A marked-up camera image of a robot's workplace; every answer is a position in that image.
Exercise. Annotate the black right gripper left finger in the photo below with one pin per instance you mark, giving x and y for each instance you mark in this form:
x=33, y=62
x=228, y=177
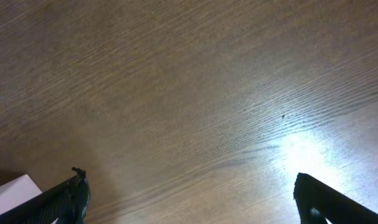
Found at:
x=65, y=203

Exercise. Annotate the white cardboard box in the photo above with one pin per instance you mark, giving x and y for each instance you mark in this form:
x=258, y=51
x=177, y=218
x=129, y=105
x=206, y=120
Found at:
x=21, y=202

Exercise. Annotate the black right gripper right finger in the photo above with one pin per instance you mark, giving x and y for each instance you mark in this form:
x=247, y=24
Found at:
x=319, y=203

